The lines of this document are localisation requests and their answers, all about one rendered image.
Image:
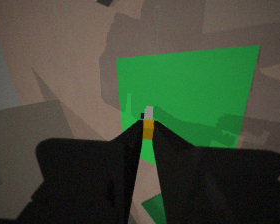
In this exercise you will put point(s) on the green square marking on table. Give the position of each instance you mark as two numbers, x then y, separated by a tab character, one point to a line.
199	95

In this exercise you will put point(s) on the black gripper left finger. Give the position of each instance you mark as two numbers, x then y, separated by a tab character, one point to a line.
117	160

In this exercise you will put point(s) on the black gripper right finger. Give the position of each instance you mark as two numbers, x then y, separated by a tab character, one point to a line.
181	167

